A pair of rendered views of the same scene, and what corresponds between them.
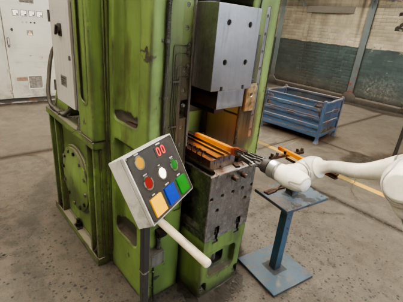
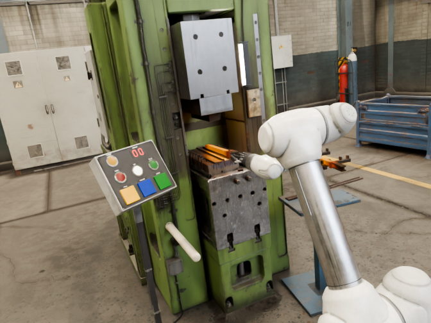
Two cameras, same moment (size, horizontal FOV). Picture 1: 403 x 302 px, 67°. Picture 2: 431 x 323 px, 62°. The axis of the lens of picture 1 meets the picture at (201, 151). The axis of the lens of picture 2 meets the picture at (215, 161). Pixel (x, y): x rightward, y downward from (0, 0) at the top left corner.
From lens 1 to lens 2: 0.84 m
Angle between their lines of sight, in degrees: 20
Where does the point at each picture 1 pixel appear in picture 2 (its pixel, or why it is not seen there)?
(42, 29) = not seen: hidden behind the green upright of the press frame
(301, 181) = (267, 166)
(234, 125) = (245, 132)
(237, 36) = (208, 47)
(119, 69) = (129, 97)
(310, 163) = not seen: hidden behind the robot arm
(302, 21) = (417, 16)
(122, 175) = (97, 171)
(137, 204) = (109, 194)
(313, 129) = (422, 140)
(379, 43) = not seen: outside the picture
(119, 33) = (124, 66)
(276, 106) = (372, 121)
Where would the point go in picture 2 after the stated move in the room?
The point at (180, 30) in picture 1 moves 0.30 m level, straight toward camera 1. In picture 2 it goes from (157, 52) to (134, 53)
